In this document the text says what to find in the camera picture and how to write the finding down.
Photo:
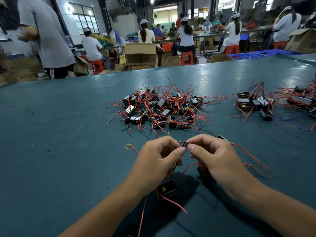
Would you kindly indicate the person's right hand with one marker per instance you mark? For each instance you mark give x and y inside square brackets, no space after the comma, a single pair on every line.
[219,163]

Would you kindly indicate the person's left hand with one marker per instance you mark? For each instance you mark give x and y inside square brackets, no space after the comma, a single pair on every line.
[155,165]

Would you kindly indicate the person's right forearm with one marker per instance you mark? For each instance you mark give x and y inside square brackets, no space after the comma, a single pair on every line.
[281,212]

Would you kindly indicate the person's left forearm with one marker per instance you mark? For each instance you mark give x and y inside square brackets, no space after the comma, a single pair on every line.
[98,217]

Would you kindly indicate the yellow rubber band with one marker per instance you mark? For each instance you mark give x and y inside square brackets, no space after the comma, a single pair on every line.
[128,146]

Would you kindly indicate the shallow cardboard box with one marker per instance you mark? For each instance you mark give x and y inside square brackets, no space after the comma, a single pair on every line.
[221,58]

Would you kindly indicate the low cardboard box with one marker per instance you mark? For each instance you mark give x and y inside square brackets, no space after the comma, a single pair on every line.
[171,61]

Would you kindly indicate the blue plastic crate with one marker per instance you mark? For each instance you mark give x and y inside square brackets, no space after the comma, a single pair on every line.
[244,56]
[276,52]

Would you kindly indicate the large closed cardboard box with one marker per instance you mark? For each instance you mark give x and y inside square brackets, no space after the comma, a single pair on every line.
[140,54]

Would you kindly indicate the open cardboard box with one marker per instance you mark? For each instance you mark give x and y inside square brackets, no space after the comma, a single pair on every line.
[81,66]

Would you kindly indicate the tilted cardboard box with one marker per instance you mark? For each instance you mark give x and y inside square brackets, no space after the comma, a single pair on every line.
[302,41]

